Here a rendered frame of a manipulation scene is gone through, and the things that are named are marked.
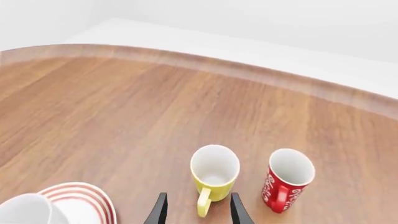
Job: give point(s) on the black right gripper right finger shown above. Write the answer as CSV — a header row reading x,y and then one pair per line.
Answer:
x,y
240,212

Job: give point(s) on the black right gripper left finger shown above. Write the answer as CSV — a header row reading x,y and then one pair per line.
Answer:
x,y
158,213

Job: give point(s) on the yellow and white mug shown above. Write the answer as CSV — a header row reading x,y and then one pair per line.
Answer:
x,y
214,168

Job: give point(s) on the red mug with white lettering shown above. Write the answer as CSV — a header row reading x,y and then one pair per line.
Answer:
x,y
287,184

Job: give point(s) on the white plate with red rings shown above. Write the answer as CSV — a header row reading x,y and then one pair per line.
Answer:
x,y
84,200

